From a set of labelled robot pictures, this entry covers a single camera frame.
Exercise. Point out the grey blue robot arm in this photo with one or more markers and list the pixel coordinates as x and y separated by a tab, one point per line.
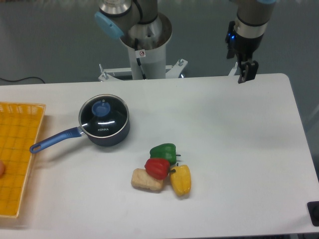
117	17

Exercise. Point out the green bell pepper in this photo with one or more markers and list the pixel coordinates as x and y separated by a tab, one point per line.
165	151

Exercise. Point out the yellow woven basket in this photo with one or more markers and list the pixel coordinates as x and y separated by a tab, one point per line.
20	124

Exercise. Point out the dark saucepan blue handle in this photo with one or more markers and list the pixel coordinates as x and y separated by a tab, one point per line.
78	132

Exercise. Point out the red bell pepper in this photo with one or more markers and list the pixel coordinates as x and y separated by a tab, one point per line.
158	168

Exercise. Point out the black table-edge device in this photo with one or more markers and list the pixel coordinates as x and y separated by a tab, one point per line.
313	208

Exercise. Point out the glass lid blue knob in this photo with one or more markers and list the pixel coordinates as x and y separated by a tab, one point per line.
104	116

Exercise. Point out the orange round object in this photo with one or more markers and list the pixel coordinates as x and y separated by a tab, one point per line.
2	168

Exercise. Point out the white base frame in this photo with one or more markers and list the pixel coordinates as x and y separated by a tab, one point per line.
172	71

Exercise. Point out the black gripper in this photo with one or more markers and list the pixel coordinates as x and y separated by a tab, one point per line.
243	48

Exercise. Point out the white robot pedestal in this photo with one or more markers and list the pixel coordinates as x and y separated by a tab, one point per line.
146	45

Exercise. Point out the yellow bell pepper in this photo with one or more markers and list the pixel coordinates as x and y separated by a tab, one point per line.
180	179

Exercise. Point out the beige bread piece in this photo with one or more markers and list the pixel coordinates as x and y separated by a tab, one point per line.
141	179

